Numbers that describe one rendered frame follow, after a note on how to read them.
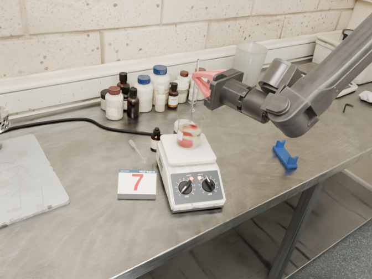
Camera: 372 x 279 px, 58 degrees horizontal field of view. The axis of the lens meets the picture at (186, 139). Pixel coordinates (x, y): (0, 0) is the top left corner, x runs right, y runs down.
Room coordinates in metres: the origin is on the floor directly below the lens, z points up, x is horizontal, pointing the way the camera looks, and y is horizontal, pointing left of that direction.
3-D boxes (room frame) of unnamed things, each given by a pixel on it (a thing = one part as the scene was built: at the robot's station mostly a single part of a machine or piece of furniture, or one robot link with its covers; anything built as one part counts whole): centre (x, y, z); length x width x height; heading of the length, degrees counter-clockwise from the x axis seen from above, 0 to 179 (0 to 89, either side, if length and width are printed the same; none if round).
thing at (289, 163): (0.82, -0.30, 0.77); 0.10 x 0.03 x 0.04; 16
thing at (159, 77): (1.06, 0.12, 0.81); 0.07 x 0.07 x 0.13
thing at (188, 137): (0.70, -0.01, 0.88); 0.07 x 0.06 x 0.08; 177
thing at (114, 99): (0.93, 0.24, 0.80); 0.06 x 0.06 x 0.10
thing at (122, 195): (0.60, 0.10, 0.77); 0.09 x 0.06 x 0.04; 99
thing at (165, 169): (0.66, -0.01, 0.79); 0.22 x 0.13 x 0.08; 19
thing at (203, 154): (0.69, -0.01, 0.83); 0.12 x 0.12 x 0.01; 19
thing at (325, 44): (1.66, -0.79, 0.82); 0.37 x 0.31 x 0.14; 127
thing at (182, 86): (1.09, 0.04, 0.78); 0.06 x 0.06 x 0.07
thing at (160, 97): (1.00, 0.10, 0.79); 0.03 x 0.03 x 0.09
